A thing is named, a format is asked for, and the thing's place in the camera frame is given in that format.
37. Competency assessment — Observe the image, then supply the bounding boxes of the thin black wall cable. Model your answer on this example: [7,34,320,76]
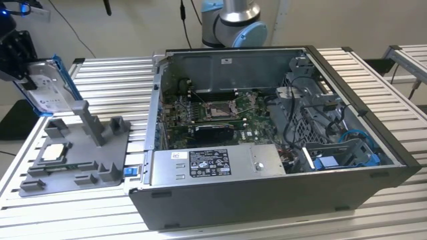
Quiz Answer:
[48,0,98,59]

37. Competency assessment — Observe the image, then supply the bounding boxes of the black hanging cable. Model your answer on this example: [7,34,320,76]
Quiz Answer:
[179,0,195,49]

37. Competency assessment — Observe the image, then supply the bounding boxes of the black graphics card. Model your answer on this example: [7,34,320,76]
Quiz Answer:
[192,124,235,148]

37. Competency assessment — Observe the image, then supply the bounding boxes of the blue case latch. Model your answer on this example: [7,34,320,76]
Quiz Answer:
[122,166,139,178]

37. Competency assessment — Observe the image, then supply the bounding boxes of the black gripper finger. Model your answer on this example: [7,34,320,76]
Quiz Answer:
[22,72,39,91]

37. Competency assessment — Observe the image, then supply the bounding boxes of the silver CPU chip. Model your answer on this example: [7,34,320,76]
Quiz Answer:
[40,143,68,161]

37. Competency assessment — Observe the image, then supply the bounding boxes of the black box under table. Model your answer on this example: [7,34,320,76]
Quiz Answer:
[362,58,396,76]

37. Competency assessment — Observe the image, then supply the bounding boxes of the grey parts rack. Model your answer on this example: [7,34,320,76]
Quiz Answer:
[18,99,134,199]

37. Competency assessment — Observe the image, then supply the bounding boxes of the black wire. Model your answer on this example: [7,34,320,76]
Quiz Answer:
[286,76,352,152]

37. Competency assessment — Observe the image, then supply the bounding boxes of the blue wire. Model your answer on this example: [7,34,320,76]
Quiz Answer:
[339,127,372,151]

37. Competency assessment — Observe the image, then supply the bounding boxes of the black installed RAM sticks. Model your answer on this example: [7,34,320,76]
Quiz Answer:
[195,88,238,101]

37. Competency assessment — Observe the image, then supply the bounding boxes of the silver power supply unit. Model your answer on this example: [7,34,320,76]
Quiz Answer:
[148,143,288,186]

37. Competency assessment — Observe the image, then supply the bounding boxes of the blue disk carrier in bay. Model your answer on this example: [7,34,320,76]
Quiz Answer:
[312,154,382,173]

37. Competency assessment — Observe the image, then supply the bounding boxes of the open black PC case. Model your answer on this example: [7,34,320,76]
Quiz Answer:
[128,44,422,231]

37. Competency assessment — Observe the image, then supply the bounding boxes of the green motherboard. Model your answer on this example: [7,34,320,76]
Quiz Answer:
[162,88,283,149]

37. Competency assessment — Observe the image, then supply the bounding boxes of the hard disk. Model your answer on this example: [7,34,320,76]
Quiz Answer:
[15,53,84,118]

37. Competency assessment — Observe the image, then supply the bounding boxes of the CPU socket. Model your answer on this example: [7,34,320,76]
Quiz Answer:
[202,99,242,121]

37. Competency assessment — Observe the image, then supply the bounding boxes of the metal slat side table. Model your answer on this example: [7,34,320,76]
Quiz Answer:
[382,44,427,85]

